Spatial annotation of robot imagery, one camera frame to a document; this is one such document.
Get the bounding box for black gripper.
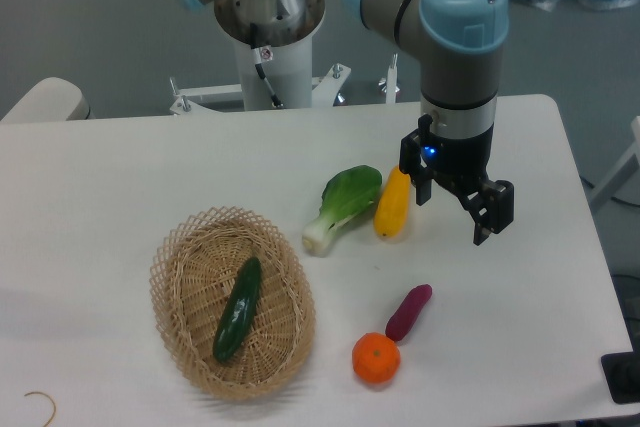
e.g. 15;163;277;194
398;114;515;246

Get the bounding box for green cucumber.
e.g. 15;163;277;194
212;257;262;363

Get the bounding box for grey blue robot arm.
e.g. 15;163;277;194
180;0;514;243

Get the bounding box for woven wicker basket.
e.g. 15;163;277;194
150;207;315;401

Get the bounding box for yellow squash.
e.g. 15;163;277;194
373;166;411;238

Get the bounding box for green bok choy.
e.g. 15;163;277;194
302;165;382;256

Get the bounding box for purple sweet potato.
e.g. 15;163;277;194
385;284;433;342

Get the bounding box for orange tangerine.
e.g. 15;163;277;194
352;332;401;384

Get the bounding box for black device at edge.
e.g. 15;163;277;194
601;352;639;404

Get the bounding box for white chair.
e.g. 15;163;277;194
1;77;94;125

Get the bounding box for tan rubber band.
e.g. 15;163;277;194
23;391;58;427

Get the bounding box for white table leg frame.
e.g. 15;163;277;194
588;117;639;212

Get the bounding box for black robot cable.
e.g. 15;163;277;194
248;22;284;110

